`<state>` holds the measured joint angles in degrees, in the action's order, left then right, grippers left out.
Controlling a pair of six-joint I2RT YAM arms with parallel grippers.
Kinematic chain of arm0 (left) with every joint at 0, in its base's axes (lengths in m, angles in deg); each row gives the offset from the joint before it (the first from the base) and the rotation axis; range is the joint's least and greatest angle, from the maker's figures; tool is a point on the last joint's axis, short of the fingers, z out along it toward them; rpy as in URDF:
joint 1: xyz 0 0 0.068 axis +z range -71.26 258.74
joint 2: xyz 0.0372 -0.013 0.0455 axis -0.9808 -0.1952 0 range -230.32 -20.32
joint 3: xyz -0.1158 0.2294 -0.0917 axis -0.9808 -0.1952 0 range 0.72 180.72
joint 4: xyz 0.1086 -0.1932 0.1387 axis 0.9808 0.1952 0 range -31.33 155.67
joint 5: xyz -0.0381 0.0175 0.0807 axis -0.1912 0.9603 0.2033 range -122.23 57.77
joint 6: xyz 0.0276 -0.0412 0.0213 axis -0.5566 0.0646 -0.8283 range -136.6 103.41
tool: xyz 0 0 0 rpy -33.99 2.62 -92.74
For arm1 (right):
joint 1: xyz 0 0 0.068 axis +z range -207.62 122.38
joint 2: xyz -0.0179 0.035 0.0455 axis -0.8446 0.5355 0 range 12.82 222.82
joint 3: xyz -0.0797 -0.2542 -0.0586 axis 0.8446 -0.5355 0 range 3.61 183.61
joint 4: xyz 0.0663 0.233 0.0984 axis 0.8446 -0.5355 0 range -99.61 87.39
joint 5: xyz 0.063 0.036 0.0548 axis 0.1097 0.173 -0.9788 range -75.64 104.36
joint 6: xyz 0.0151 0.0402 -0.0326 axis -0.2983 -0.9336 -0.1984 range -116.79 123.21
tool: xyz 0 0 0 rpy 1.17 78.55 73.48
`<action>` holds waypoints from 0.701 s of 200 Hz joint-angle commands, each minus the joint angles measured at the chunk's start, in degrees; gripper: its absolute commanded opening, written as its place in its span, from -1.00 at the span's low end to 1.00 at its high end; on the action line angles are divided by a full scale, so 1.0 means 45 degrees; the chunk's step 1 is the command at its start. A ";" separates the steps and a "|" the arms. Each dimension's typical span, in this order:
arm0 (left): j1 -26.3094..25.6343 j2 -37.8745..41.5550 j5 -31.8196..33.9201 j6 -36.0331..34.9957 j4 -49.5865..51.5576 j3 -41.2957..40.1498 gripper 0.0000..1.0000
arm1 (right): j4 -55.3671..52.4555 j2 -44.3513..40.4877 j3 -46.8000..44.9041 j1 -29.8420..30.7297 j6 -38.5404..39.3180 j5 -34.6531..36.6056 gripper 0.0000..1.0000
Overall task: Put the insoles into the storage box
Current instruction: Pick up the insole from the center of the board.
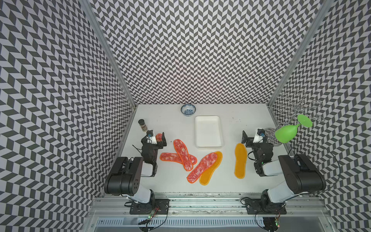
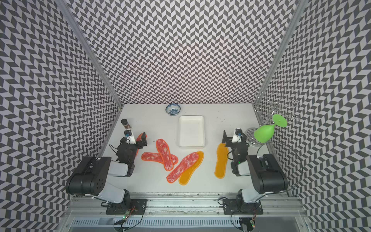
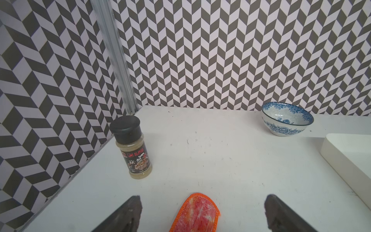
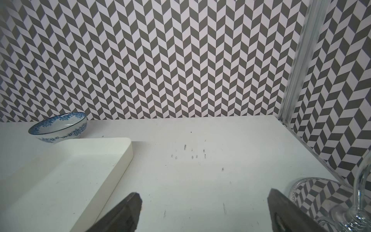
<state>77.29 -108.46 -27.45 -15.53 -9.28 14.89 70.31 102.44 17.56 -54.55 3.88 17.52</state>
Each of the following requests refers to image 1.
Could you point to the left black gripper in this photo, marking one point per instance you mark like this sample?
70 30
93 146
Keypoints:
159 142

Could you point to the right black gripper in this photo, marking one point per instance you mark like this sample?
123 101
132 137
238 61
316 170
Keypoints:
250 142

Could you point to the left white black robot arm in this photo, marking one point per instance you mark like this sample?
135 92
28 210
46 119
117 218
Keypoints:
126 173

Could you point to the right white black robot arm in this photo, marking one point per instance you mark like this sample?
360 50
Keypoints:
301 175

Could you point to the white storage tray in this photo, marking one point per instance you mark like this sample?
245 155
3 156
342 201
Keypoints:
208 132

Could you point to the yellow insole right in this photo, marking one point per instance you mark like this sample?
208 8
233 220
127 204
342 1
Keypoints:
241 159

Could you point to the yellow insole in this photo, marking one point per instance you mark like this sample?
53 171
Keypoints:
241 159
207 175

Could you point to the green plastic wine glass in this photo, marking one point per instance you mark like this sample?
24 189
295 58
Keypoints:
288 132

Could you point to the small spice jar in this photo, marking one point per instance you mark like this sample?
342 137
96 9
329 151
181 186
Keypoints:
143 125

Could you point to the blue white porcelain bowl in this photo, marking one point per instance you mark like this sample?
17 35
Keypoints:
188 109

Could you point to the yellow insole left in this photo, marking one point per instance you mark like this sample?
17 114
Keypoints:
207 175

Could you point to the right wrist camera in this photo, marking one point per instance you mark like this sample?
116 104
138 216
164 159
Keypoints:
259 136

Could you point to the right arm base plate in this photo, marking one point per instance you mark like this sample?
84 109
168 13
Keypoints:
256 206

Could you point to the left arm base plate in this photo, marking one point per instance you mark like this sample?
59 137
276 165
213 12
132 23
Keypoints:
162 206

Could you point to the clear wire rack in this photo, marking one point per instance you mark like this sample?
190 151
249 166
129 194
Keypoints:
293 108

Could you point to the aluminium front rail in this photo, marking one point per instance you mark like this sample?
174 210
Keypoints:
209 205

